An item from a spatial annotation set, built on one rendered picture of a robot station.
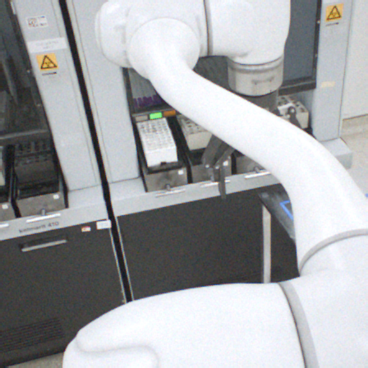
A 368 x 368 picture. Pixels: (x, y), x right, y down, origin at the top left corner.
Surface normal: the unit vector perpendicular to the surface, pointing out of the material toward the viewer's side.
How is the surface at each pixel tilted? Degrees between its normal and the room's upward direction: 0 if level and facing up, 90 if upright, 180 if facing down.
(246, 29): 92
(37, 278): 90
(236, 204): 90
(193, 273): 90
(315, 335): 21
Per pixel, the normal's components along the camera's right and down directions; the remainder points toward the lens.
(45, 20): 0.22, 0.57
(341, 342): 0.06, -0.56
